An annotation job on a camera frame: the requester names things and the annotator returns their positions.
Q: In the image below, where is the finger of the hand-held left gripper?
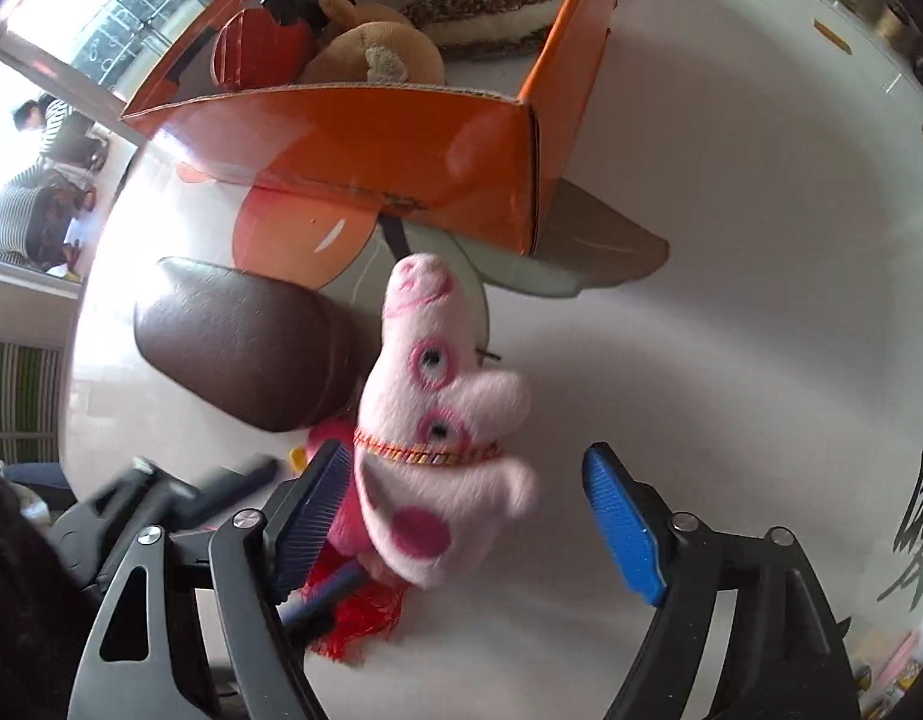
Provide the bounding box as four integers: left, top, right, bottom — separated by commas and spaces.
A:
187, 461, 280, 524
283, 561, 367, 636

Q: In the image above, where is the sliding glass door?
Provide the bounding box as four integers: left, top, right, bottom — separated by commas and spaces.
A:
4, 0, 230, 91

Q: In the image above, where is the brown glasses case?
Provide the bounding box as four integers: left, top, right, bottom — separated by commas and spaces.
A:
133, 256, 373, 434

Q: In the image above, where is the brown bear plush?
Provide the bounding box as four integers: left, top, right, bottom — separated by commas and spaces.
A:
300, 0, 448, 85

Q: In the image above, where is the red tassel ornament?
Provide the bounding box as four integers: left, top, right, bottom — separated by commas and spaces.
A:
296, 547, 410, 665

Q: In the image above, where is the hedgehog plush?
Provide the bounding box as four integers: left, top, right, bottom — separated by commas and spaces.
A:
397, 0, 564, 61

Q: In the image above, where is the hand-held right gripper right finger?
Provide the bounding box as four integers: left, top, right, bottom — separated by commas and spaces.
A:
582, 442, 864, 720

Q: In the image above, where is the pink pig plush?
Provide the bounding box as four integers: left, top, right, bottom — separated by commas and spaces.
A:
304, 251, 541, 590

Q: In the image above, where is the gold canister with dark lid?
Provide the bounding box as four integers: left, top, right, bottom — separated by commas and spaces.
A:
874, 4, 909, 42

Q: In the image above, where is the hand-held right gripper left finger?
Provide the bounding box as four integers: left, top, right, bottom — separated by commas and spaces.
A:
67, 439, 353, 720

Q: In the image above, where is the orange cardboard box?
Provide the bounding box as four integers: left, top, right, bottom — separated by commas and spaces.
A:
120, 0, 635, 256

